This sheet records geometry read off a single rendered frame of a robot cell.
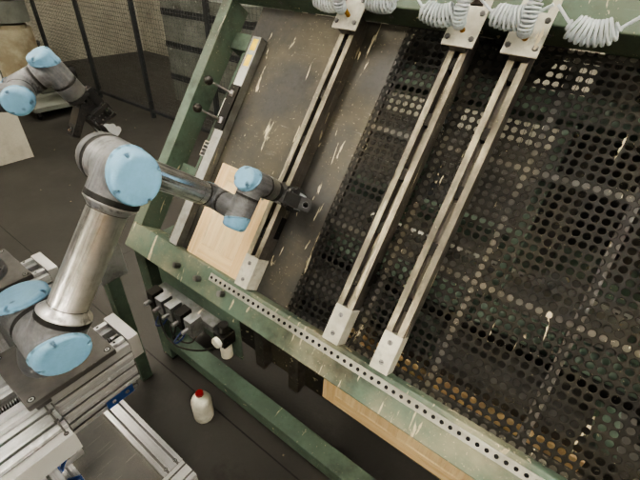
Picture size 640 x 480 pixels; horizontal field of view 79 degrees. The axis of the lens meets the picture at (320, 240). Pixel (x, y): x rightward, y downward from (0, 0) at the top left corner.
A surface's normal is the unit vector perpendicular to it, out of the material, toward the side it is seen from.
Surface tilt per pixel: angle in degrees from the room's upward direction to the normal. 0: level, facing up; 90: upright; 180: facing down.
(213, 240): 53
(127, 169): 85
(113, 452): 0
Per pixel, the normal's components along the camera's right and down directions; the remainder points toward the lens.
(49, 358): 0.70, 0.52
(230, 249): -0.44, -0.14
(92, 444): 0.04, -0.81
